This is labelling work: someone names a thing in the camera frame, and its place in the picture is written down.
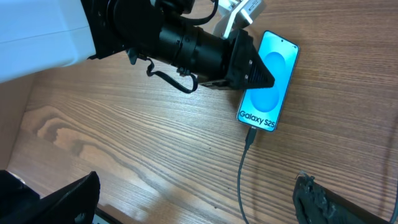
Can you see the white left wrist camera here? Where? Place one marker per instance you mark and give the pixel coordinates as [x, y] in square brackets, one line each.
[236, 14]

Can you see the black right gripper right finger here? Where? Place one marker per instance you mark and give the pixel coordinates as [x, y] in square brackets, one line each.
[315, 204]

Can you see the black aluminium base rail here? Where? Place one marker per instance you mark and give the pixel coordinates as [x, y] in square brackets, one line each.
[101, 217]

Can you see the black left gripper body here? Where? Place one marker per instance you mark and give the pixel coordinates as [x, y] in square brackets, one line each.
[235, 66]

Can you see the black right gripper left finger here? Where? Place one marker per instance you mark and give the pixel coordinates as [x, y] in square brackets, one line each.
[74, 203]

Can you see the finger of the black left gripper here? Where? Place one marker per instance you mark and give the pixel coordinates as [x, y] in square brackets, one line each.
[258, 75]

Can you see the blue Samsung Galaxy phone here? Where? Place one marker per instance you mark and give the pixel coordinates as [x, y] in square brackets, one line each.
[261, 104]

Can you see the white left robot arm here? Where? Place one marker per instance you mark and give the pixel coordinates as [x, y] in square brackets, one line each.
[37, 35]

